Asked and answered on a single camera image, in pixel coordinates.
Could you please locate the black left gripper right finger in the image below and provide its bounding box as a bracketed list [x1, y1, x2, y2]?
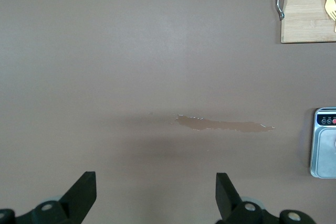
[215, 173, 316, 224]

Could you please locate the silver digital kitchen scale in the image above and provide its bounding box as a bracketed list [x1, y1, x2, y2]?
[310, 107, 336, 179]

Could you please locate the spilled liquid puddle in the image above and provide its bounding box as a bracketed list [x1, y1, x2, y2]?
[174, 113, 276, 133]

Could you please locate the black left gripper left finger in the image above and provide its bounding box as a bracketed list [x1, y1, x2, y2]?
[0, 171, 97, 224]

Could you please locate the bamboo cutting board metal handle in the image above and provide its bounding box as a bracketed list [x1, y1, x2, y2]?
[275, 0, 336, 44]

